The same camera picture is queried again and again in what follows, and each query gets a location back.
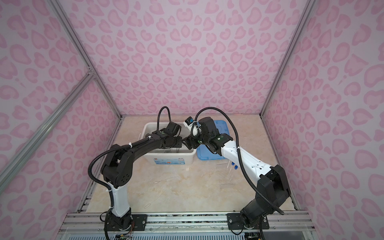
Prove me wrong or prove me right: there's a white plastic storage bin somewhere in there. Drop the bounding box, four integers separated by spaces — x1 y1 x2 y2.
141 122 197 165

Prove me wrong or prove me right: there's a clear plastic pipette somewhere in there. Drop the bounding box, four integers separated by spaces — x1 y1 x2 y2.
153 177 177 184

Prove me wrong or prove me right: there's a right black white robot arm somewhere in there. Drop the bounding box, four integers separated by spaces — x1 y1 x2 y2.
183 117 291 229

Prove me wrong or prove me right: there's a blue plastic bin lid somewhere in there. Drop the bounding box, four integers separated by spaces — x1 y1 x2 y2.
197 120 230 161

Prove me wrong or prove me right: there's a clear plastic bag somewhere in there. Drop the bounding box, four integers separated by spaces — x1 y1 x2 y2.
219 178 237 190

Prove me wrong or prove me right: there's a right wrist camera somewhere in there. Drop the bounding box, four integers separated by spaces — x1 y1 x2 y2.
184 117 200 137

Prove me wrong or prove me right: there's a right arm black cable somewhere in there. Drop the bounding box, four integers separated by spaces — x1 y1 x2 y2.
190 106 285 216

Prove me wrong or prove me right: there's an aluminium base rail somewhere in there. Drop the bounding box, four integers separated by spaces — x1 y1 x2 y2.
57 211 319 240

